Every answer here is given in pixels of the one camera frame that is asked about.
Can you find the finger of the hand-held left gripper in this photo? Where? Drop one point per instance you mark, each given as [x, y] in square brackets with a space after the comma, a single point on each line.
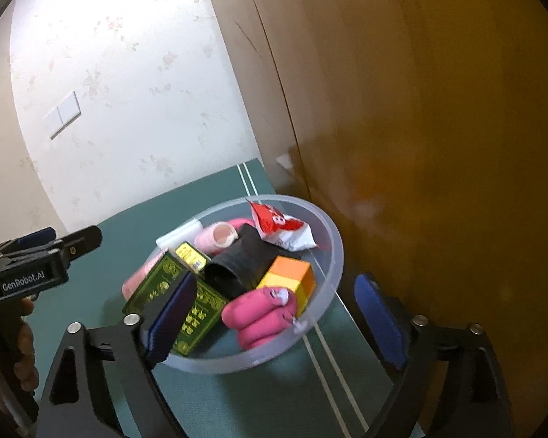
[82, 239]
[36, 236]

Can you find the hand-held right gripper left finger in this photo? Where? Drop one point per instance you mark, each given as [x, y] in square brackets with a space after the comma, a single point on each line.
[173, 319]

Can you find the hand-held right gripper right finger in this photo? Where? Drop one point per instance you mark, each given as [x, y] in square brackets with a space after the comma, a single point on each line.
[381, 324]

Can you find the green cardboard box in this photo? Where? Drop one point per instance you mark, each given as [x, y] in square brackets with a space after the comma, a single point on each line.
[205, 315]

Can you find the pink hair roller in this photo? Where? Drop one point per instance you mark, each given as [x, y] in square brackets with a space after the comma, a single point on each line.
[139, 278]
[214, 237]

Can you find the green box yellow back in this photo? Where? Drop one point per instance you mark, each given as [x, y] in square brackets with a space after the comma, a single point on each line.
[189, 255]

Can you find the pink foam hair curler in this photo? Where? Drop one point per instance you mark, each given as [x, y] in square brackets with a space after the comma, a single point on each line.
[255, 319]

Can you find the black fabric tube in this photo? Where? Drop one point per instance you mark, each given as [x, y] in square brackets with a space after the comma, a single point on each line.
[242, 260]

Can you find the clear plastic bowl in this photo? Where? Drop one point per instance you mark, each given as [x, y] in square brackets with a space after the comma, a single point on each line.
[329, 246]

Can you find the orange and yellow toy block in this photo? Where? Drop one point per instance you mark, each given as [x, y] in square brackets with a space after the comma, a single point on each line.
[287, 273]

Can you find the red snack packet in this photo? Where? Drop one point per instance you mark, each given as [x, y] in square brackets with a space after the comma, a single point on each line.
[278, 226]

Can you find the person's left hand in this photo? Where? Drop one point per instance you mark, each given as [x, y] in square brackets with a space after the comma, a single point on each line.
[27, 356]

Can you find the green table mat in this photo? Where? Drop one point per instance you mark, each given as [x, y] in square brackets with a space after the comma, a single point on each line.
[118, 228]

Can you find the wooden door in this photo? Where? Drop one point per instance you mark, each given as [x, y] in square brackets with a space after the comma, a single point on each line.
[415, 100]

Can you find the white wall switch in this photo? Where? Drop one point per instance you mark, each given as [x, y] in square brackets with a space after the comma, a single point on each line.
[64, 114]

